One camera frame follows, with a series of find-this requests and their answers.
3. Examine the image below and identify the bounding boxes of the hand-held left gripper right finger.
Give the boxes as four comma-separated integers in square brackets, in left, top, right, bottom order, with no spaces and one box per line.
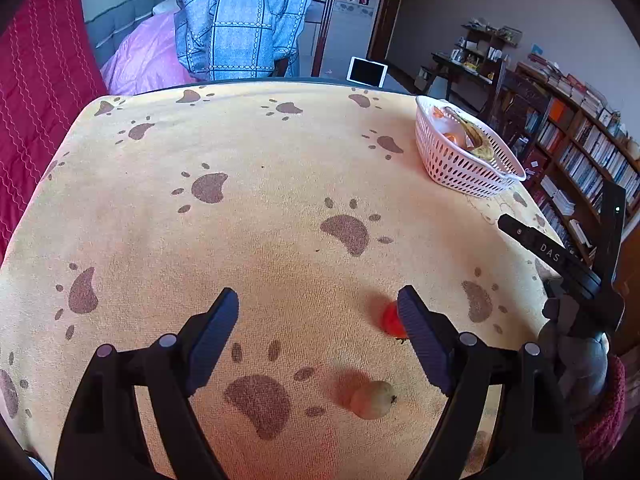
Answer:
[396,285,584,480]

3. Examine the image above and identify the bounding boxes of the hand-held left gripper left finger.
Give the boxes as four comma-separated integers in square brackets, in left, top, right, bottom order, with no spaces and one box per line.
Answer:
[54,287,240,480]

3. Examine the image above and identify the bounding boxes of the small red tomato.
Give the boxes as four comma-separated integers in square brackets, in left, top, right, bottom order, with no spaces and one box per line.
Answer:
[382,301,410,340]

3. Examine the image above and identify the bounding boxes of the white plastic basket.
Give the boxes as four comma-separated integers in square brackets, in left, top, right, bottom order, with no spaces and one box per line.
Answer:
[414,95,527,199]

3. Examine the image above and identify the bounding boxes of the spotted yellow banana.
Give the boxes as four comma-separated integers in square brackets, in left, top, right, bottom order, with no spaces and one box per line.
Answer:
[452,110,501,162]

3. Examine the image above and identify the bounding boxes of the orange printed plastic bag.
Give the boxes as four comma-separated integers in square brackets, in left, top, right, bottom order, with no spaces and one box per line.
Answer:
[429,105,458,133]

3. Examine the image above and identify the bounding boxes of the person's right forearm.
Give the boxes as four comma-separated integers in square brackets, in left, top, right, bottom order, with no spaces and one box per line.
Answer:
[575,355,627,467]

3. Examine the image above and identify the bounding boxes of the person's right hand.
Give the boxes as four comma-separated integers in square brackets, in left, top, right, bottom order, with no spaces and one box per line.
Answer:
[541,297,611,426]

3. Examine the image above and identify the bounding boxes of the yellow green pear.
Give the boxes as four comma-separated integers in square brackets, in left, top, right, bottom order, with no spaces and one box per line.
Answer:
[349,380,399,420]

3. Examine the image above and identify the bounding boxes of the yellow paw print blanket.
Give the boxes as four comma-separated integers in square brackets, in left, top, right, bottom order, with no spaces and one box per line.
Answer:
[0,80,571,480]

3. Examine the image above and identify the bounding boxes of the wooden bookshelf with books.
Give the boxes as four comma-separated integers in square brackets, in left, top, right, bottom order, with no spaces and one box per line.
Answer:
[515,52,640,356]

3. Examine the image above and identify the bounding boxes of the dark carved wooden chair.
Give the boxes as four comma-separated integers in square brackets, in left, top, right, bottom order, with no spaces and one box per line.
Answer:
[492,67,551,161]

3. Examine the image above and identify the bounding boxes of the dark wooden desk with shelf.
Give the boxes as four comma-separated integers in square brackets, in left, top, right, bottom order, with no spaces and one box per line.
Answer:
[430,17,523,106]

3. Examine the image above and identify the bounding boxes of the white tablet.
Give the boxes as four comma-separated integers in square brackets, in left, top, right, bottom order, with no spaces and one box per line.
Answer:
[347,56,389,88]

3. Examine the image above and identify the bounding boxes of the pink quilt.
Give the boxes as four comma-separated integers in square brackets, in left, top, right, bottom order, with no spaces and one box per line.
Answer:
[100,10,201,96]

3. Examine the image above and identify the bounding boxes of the blue plaid cloth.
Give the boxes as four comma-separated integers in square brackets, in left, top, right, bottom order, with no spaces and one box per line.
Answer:
[174,0,312,81]

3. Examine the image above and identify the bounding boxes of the grey padded headboard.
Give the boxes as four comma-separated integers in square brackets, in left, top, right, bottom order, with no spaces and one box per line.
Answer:
[84,0,180,68]

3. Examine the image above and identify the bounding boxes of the red stitched blanket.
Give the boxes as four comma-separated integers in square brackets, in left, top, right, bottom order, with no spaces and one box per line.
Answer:
[0,0,110,261]

